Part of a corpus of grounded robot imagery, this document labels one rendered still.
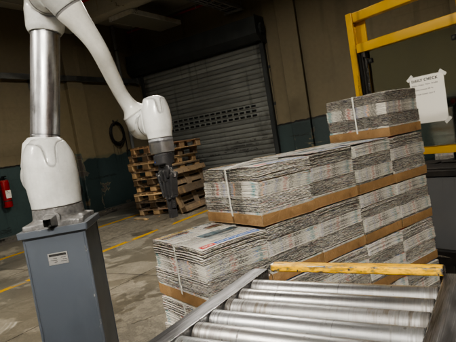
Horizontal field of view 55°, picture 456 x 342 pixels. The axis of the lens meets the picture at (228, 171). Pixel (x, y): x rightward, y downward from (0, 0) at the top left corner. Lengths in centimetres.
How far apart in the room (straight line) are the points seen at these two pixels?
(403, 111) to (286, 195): 92
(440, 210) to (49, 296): 232
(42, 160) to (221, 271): 68
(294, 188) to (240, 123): 774
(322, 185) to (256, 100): 744
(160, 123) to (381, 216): 116
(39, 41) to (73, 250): 74
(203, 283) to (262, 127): 779
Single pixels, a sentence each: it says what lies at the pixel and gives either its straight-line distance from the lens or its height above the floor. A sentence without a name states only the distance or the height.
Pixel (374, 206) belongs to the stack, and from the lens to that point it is 217.
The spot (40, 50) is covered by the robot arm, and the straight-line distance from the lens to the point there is 171.
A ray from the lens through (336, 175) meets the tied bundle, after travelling 196.
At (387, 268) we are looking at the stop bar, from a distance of 113.
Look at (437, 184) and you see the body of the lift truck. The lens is 300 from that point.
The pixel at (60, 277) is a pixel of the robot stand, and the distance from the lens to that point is 146.
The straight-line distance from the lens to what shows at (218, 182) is 184.
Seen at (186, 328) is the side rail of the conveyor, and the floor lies 80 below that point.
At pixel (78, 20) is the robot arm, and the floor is 164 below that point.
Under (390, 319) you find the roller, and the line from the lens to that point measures 93.
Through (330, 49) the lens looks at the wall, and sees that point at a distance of 875.
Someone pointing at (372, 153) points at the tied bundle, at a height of 101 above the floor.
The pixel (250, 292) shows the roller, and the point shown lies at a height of 80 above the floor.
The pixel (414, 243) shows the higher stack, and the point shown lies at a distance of 244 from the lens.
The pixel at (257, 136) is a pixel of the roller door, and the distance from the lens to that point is 930.
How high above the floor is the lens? 118
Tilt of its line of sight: 4 degrees down
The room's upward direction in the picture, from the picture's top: 9 degrees counter-clockwise
